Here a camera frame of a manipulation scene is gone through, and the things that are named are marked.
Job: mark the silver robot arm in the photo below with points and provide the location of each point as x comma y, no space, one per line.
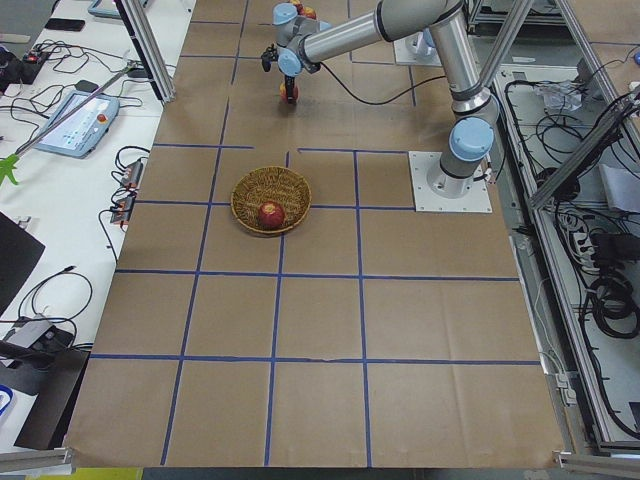
423,44
304,43

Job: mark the yellow red striped apple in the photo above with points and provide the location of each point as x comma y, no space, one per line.
289,93

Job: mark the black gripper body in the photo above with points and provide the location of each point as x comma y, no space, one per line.
290,80

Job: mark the aluminium frame post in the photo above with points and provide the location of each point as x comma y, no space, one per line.
140,32

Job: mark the brown wicker basket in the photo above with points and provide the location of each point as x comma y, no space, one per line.
272,183

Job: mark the red apple on plate front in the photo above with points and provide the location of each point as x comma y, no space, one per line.
309,12

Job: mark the black laptop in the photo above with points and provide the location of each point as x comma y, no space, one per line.
20,253

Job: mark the dark red apple in basket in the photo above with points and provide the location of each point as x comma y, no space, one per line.
271,215

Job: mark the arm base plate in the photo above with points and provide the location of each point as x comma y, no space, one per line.
405,56
436,192

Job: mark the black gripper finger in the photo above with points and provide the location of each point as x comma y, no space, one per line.
289,80

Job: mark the long grabber stick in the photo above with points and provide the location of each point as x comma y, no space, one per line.
72,102

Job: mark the black smartphone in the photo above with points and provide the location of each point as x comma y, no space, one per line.
64,24

